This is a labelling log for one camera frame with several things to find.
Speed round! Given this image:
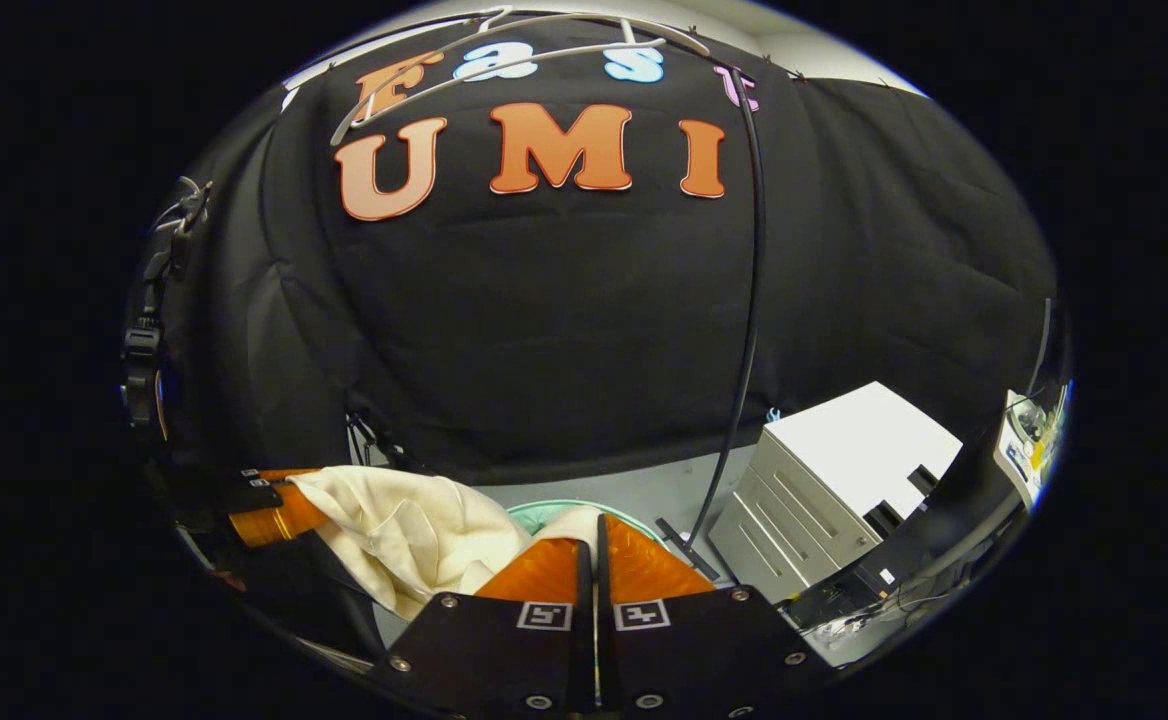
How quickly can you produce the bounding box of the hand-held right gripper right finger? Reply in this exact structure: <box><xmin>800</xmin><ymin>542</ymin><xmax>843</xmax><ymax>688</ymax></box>
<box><xmin>596</xmin><ymin>515</ymin><xmax>837</xmax><ymax>716</ymax></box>

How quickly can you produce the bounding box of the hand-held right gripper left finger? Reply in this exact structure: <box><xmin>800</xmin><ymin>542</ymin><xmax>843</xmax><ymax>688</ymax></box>
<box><xmin>374</xmin><ymin>538</ymin><xmax>597</xmax><ymax>720</ymax></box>

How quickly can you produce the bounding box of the cream shirt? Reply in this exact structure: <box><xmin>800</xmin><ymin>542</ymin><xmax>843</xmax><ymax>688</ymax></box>
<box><xmin>289</xmin><ymin>465</ymin><xmax>605</xmax><ymax>621</ymax></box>

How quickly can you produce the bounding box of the green laundry hamper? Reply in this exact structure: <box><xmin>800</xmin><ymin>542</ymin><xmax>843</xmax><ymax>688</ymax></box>
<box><xmin>506</xmin><ymin>500</ymin><xmax>660</xmax><ymax>546</ymax></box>

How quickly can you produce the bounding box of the black clothes rack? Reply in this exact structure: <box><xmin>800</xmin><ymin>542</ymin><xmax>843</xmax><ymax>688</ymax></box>
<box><xmin>656</xmin><ymin>65</ymin><xmax>767</xmax><ymax>583</ymax></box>

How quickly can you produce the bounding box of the white clothes hanger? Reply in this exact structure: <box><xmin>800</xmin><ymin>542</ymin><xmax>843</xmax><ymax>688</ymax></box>
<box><xmin>329</xmin><ymin>8</ymin><xmax>715</xmax><ymax>146</ymax></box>

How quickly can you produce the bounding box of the white drawer cabinet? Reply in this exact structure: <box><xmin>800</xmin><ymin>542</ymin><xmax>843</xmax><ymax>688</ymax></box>
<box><xmin>709</xmin><ymin>382</ymin><xmax>965</xmax><ymax>604</ymax></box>

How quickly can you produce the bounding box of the black backdrop cloth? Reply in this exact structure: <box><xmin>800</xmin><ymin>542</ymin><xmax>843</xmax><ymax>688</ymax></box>
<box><xmin>124</xmin><ymin>15</ymin><xmax>1060</xmax><ymax>491</ymax></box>

